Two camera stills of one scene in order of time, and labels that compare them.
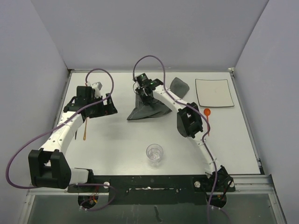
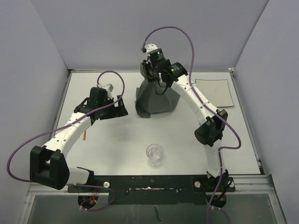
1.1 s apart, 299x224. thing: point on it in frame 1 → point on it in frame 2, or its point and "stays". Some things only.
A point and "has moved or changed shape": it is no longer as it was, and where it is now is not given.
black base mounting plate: [159, 189] stays
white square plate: [215, 93] stays
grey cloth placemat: [140, 109] has moved or changed shape
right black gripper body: [145, 99] → [150, 72]
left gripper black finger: [110, 108] → [122, 110]
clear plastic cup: [154, 151] stays
